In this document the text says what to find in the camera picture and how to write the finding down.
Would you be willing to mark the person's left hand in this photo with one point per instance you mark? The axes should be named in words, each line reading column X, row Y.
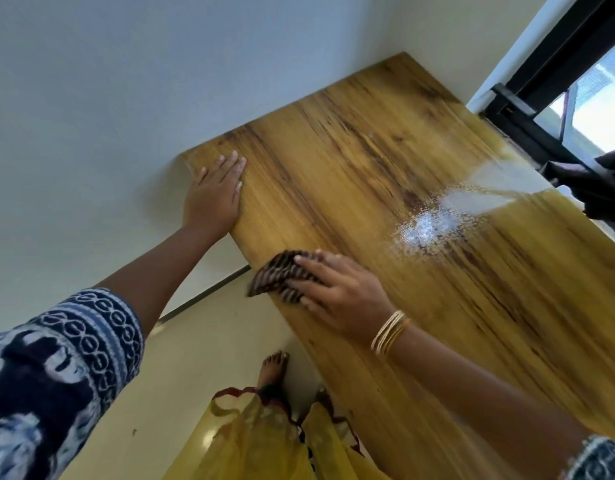
column 215, row 199

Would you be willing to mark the person's right hand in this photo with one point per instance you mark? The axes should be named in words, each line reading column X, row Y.
column 347, row 299

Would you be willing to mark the striped brown cloth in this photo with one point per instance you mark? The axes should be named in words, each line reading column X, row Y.
column 272, row 272

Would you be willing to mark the person's left forearm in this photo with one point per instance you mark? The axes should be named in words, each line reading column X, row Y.
column 157, row 279

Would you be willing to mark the person's right forearm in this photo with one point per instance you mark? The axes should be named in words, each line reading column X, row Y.
column 477, row 394

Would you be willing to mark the person's left foot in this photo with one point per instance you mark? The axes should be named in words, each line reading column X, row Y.
column 272, row 369

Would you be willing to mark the gold bangles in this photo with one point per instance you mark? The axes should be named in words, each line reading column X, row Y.
column 387, row 334

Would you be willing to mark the yellow dress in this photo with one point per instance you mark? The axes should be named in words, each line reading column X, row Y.
column 247, row 444

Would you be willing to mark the navy patterned left sleeve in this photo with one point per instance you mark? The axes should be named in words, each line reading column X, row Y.
column 52, row 384

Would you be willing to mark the navy patterned sleeve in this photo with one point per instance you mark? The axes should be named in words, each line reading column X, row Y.
column 52, row 384
column 602, row 462

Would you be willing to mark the brown leaf-patterned curtain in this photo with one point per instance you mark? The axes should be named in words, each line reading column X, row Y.
column 602, row 189

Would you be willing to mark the navy patterned right sleeve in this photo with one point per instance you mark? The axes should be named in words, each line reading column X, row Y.
column 602, row 462

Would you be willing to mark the black window frame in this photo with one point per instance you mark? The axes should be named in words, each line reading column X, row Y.
column 552, row 54

